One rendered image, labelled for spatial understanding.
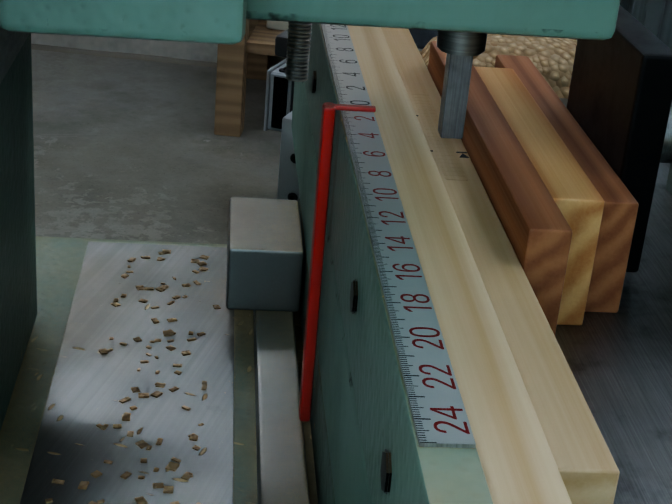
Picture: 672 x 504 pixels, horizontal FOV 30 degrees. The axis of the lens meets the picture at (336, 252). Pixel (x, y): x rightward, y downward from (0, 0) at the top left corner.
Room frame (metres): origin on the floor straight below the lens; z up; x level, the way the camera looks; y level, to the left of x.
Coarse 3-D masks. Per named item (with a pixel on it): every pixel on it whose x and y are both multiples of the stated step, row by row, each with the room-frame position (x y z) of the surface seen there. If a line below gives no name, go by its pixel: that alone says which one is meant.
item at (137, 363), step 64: (64, 256) 0.65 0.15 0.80; (128, 256) 0.65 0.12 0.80; (192, 256) 0.66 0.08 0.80; (64, 320) 0.57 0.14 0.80; (128, 320) 0.58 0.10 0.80; (192, 320) 0.58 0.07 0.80; (64, 384) 0.51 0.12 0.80; (128, 384) 0.51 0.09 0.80; (192, 384) 0.52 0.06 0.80; (0, 448) 0.45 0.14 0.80; (64, 448) 0.46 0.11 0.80; (128, 448) 0.46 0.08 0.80; (192, 448) 0.46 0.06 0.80
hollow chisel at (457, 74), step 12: (456, 60) 0.47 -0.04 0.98; (468, 60) 0.47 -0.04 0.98; (444, 72) 0.48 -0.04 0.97; (456, 72) 0.47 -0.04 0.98; (468, 72) 0.48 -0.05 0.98; (444, 84) 0.48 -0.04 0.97; (456, 84) 0.47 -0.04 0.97; (468, 84) 0.48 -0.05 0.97; (444, 96) 0.48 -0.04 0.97; (456, 96) 0.47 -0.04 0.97; (444, 108) 0.47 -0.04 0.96; (456, 108) 0.47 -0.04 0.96; (444, 120) 0.47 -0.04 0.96; (456, 120) 0.47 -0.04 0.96; (444, 132) 0.47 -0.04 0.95; (456, 132) 0.47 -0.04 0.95
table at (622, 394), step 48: (336, 288) 0.44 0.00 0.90; (624, 288) 0.45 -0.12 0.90; (336, 336) 0.42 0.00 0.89; (576, 336) 0.41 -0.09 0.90; (624, 336) 0.41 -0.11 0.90; (336, 384) 0.40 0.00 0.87; (624, 384) 0.38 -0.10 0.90; (336, 432) 0.39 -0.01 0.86; (624, 432) 0.35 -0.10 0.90; (336, 480) 0.38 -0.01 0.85; (624, 480) 0.32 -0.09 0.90
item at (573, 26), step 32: (256, 0) 0.44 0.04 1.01; (288, 0) 0.44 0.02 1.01; (320, 0) 0.44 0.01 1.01; (352, 0) 0.44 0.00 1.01; (384, 0) 0.44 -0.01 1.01; (416, 0) 0.44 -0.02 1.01; (448, 0) 0.44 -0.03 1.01; (480, 0) 0.44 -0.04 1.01; (512, 0) 0.45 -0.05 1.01; (544, 0) 0.45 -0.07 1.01; (576, 0) 0.45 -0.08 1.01; (608, 0) 0.45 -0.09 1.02; (448, 32) 0.47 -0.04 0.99; (480, 32) 0.45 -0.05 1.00; (512, 32) 0.45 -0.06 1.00; (544, 32) 0.45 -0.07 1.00; (576, 32) 0.45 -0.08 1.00; (608, 32) 0.45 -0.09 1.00
